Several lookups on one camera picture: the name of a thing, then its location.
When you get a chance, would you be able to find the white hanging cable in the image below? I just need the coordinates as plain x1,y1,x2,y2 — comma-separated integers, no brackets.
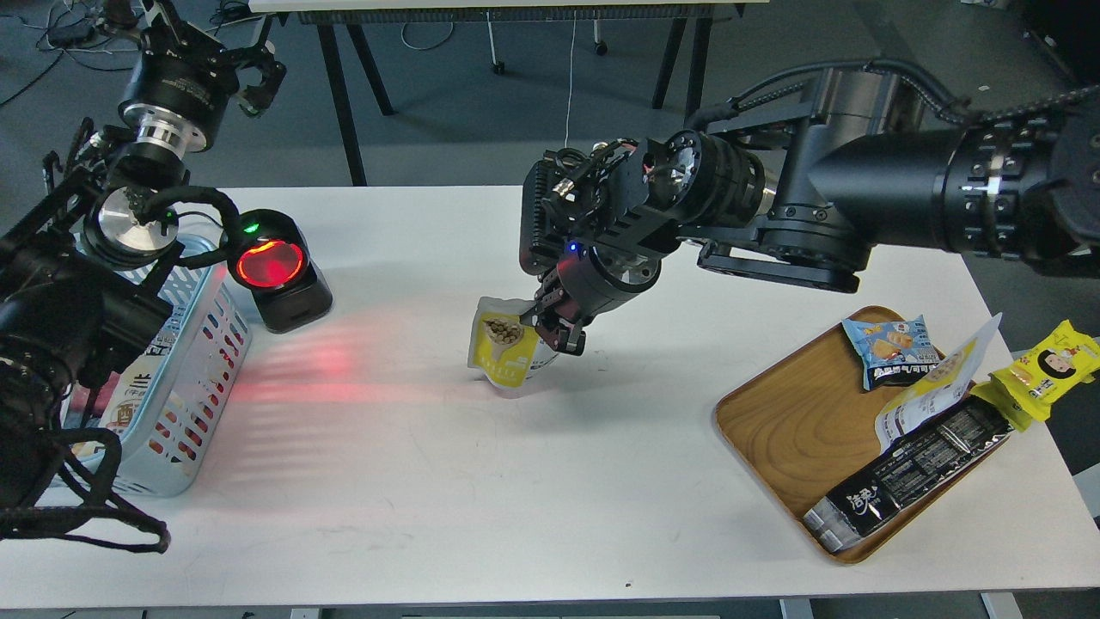
563,15,578,151

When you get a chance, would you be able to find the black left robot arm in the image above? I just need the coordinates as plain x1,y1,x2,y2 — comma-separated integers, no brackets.
1,1,309,554

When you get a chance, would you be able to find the floor cables and adapter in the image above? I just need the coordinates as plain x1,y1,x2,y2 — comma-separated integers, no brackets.
0,0,138,109

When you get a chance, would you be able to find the black leg background table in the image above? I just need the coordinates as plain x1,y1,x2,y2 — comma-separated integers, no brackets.
248,0,747,187

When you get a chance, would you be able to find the light blue plastic basket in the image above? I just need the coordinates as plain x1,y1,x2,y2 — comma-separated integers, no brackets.
113,264,252,496

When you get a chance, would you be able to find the wooden tray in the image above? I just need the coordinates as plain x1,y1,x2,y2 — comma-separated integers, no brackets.
712,303,1013,566

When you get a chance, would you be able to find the yellow white snack pouch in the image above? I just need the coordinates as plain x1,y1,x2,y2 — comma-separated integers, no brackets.
468,297,559,390

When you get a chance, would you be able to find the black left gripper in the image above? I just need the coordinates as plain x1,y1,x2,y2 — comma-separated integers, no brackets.
119,1,287,156

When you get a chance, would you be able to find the blue snack packet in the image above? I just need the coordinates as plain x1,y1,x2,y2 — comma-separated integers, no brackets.
842,316,942,391

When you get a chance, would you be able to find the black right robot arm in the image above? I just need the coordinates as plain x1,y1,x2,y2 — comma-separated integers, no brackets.
519,58,1099,355

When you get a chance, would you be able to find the black long snack package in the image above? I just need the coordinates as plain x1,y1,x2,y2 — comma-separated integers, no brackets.
803,396,1013,554

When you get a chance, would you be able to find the yellow cartoon snack packet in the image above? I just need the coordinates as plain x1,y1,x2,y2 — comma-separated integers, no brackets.
971,320,1099,432

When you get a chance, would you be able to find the black barcode scanner red window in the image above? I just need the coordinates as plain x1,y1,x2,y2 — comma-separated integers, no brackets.
228,209,333,334

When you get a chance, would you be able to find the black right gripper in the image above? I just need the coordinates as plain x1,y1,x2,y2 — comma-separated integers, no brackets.
518,140,688,356

